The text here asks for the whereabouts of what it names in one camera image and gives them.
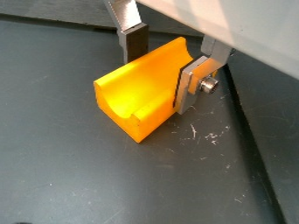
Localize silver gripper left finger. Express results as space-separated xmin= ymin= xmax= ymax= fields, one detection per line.
xmin=103 ymin=0 xmax=148 ymax=63

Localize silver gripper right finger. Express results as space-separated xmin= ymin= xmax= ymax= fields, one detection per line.
xmin=172 ymin=36 xmax=232 ymax=114

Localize yellow arch block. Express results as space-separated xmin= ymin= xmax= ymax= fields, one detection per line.
xmin=93 ymin=37 xmax=192 ymax=143

